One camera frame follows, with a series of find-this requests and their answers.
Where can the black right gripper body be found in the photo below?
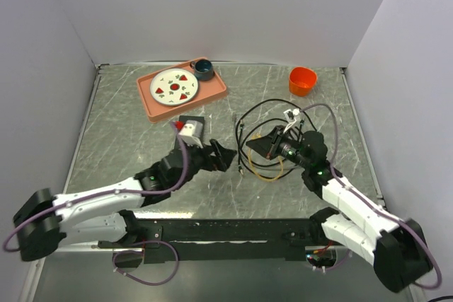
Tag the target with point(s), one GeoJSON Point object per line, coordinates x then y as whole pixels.
{"type": "Point", "coordinates": [282, 146]}

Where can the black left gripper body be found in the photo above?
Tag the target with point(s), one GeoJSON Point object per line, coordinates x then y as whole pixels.
{"type": "Point", "coordinates": [200, 159]}

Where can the black network switch box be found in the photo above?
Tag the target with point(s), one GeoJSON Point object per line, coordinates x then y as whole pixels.
{"type": "Point", "coordinates": [179, 124]}

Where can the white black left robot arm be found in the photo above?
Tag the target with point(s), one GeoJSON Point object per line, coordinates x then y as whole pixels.
{"type": "Point", "coordinates": [47, 221]}

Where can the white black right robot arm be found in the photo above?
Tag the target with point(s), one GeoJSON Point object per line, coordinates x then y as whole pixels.
{"type": "Point", "coordinates": [396, 249]}

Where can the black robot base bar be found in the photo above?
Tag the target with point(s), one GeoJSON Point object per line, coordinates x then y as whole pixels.
{"type": "Point", "coordinates": [163, 240]}

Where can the orange plastic cup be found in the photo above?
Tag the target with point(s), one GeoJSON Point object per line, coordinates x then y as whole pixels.
{"type": "Point", "coordinates": [301, 81]}

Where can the white plate with strawberries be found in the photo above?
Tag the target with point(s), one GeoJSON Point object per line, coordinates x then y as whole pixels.
{"type": "Point", "coordinates": [174, 87]}

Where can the dark blue mug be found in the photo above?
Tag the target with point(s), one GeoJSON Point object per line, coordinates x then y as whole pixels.
{"type": "Point", "coordinates": [202, 69]}

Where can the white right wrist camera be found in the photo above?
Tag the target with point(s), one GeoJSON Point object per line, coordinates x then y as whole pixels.
{"type": "Point", "coordinates": [292, 116]}

